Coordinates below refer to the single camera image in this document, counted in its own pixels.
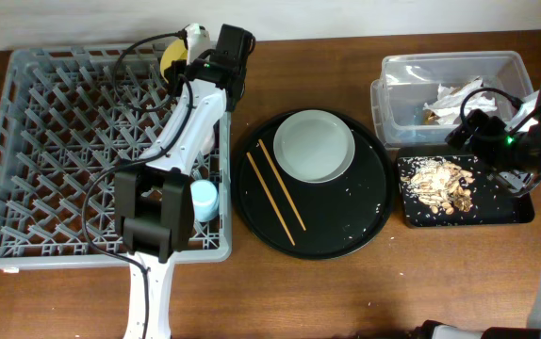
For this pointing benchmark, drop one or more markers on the grey plate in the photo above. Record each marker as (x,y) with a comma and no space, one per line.
(314,146)

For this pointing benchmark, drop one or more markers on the black rectangular tray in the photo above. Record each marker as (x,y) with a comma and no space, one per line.
(492,204)

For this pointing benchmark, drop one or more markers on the white tissue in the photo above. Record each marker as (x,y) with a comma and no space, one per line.
(449,100)

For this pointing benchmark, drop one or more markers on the brown snack wrapper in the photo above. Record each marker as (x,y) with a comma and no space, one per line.
(430,118)

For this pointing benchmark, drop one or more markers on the round black tray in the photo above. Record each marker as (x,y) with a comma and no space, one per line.
(340,216)

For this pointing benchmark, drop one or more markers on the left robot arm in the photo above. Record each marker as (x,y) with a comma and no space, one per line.
(154,206)

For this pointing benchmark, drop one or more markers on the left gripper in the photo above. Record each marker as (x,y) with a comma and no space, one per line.
(179,68)

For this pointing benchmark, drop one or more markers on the yellow bowl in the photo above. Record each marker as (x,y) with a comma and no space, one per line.
(176,51)

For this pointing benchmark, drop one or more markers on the pink cup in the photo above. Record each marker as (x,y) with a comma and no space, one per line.
(209,143)

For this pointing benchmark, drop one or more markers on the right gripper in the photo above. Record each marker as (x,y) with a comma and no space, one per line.
(492,126)

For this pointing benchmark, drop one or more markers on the food scraps pile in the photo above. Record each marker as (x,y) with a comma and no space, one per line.
(436,183)

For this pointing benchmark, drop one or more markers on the clear plastic bin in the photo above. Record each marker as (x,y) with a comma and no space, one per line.
(408,82)

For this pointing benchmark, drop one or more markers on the blue cup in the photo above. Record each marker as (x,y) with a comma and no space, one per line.
(205,200)

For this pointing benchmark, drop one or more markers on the wooden chopstick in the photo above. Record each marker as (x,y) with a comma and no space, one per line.
(281,183)
(270,198)

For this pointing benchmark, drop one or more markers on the grey dishwasher rack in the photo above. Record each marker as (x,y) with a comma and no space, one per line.
(66,114)

